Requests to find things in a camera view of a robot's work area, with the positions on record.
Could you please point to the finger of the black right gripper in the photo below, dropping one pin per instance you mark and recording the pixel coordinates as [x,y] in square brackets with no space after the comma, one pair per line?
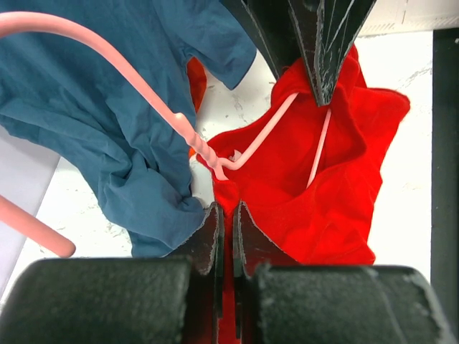
[268,24]
[325,32]

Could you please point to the white slotted tray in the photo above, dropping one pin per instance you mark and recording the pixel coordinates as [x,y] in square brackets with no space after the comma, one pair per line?
[397,16]

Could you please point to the blue t shirt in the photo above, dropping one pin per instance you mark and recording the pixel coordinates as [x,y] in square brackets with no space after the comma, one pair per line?
[107,118]

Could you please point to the red t shirt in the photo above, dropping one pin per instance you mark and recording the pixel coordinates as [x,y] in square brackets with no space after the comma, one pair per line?
[312,184]

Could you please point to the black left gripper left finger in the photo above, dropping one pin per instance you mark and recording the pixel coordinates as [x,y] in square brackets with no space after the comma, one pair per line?
[173,299]

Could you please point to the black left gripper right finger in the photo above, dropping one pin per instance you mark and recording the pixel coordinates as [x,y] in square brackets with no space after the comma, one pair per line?
[278,300]

